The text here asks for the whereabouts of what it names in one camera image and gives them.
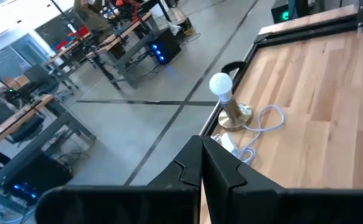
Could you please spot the person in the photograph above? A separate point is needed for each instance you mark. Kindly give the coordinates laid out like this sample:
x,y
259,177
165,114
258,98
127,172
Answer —
x,y
91,18

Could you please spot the black box with green light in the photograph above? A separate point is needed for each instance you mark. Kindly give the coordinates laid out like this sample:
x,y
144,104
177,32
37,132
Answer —
x,y
285,14

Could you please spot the brass lamp with white bulb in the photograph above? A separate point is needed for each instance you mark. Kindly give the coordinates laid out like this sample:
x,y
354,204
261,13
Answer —
x,y
220,84

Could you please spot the black office chair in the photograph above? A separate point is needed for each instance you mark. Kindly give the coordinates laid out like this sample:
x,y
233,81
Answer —
x,y
38,74

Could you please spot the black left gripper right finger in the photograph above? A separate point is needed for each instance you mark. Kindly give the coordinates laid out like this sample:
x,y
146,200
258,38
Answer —
x,y
223,174

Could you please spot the black aluminium table frame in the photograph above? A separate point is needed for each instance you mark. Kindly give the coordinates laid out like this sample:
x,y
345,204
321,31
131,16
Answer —
x,y
293,32

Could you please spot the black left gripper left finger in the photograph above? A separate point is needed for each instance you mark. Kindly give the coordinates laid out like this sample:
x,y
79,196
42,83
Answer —
x,y
183,174

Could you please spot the black computer tower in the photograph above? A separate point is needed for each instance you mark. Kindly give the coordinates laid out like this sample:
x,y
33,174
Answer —
x,y
170,43
44,174

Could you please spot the wooden desk with metal legs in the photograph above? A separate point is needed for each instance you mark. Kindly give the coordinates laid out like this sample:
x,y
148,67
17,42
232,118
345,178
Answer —
x,y
122,34
20,116

